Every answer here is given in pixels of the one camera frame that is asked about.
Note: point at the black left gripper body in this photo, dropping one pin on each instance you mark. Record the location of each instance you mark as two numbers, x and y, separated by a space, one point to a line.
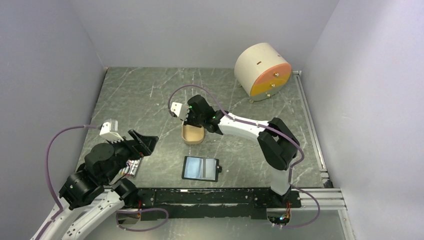
124 150

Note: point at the beige oval tray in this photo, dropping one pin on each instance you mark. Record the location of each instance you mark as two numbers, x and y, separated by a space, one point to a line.
192 135

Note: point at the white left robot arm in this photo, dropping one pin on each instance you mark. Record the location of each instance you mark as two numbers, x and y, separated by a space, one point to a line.
88 195

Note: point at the cream round drawer cabinet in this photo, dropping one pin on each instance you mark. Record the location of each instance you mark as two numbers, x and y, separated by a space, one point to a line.
261 71

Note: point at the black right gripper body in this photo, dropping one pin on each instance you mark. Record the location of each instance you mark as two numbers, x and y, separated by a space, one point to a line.
193 120

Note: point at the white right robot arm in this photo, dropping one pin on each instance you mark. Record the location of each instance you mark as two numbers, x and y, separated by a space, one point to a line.
278 144

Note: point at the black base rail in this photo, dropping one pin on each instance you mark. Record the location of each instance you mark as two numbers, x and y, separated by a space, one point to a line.
192 203

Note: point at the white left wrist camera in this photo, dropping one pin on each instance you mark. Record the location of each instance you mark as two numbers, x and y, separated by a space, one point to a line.
109 129

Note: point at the black leather card holder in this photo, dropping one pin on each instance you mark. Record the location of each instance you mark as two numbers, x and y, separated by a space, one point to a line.
201 169

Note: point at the rainbow striped card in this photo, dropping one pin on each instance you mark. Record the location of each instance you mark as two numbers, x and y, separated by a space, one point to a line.
131 168

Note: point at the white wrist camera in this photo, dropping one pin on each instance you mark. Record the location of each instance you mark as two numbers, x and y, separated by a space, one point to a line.
109 129
179 110

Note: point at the aluminium side rail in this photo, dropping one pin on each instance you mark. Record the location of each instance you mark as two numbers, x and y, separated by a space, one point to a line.
323 171

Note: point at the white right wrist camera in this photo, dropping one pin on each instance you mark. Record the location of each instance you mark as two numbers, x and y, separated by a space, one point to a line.
179 110

